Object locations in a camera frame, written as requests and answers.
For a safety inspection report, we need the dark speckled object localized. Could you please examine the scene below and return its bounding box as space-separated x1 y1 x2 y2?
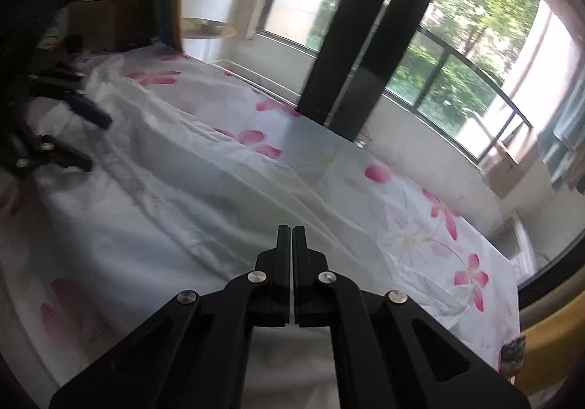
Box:
500 336 527 376

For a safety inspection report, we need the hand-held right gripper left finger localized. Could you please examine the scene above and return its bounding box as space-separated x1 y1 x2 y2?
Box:
48 225 292 409

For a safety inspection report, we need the white ribbed balcony unit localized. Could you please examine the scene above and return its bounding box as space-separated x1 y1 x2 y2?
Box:
491 208 550 287

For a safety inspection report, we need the round golden side table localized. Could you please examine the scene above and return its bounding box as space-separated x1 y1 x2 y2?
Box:
180 17 238 64

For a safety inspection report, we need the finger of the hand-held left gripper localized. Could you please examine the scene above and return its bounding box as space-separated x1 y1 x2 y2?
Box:
27 65 113 131
13 134 95 181

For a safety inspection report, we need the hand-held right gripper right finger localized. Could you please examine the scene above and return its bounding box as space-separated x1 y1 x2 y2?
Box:
292 225 532 409

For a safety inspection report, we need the hanging light blue garment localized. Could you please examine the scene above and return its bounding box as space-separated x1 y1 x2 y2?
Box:
537 66 585 196

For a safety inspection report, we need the brown cardboard box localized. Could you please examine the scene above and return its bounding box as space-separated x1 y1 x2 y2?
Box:
68 0 154 51

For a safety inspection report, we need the small balcony cardboard box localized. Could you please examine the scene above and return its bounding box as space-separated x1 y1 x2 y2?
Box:
480 141 527 200

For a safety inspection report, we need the large white garment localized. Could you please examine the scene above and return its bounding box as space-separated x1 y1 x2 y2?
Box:
27 55 404 409

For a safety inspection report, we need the dark window railing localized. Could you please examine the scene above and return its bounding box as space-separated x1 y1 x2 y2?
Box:
256 0 533 164

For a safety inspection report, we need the black door frame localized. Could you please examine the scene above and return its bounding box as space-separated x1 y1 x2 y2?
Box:
516 226 585 310
297 0 460 143

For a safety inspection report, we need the pink floral bedsheet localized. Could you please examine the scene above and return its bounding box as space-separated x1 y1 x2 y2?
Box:
0 43 522 409

